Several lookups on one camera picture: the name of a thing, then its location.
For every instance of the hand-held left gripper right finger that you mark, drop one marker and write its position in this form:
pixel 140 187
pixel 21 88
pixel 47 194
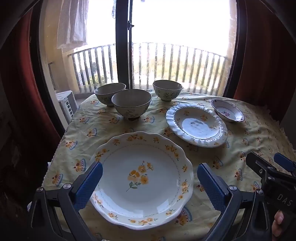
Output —
pixel 211 187

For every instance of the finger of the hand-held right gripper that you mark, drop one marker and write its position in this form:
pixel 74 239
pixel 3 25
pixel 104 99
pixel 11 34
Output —
pixel 284 162
pixel 256 162

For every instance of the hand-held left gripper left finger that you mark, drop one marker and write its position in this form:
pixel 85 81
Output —
pixel 89 185

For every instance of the large yellow floral plate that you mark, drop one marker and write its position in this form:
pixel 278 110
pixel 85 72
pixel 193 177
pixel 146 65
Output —
pixel 120 166

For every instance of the small red-rimmed white dish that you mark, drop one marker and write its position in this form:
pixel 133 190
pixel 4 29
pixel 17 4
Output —
pixel 227 112

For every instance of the white ruffled beaded plate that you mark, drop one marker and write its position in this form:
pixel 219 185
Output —
pixel 196 127

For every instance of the floral ceramic bowl dark rim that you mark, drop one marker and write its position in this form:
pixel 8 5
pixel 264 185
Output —
pixel 166 93
pixel 131 109
pixel 104 95

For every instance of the person's right hand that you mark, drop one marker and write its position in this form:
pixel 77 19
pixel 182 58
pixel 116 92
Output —
pixel 281 223

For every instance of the yellow printed tablecloth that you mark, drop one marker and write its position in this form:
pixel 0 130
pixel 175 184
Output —
pixel 92 139

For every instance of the white air conditioner unit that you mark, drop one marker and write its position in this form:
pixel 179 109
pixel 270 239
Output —
pixel 67 104

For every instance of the red curtain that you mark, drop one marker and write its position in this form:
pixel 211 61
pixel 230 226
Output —
pixel 23 92
pixel 266 58

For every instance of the balcony railing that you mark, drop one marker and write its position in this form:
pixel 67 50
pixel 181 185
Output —
pixel 148 43

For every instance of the white hanging cloth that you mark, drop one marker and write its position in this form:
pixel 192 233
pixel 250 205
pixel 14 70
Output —
pixel 71 23

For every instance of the black window frame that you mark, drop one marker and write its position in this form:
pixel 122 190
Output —
pixel 122 46

